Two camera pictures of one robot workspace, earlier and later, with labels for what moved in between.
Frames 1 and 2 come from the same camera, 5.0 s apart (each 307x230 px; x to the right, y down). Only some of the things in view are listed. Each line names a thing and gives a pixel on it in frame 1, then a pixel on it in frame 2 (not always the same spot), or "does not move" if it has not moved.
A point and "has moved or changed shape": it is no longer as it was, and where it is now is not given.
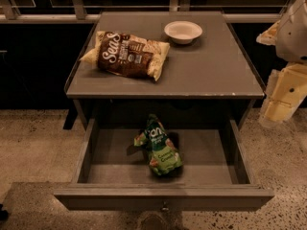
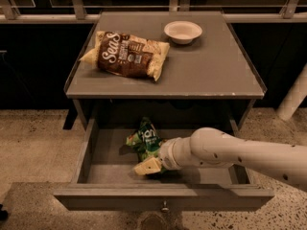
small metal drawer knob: (165, 207) does not move
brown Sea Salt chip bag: (127, 54) does not move
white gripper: (294, 35) → (167, 154)
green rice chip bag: (162, 154) has moved or changed shape
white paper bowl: (183, 32) does not move
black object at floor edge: (4, 215) does not move
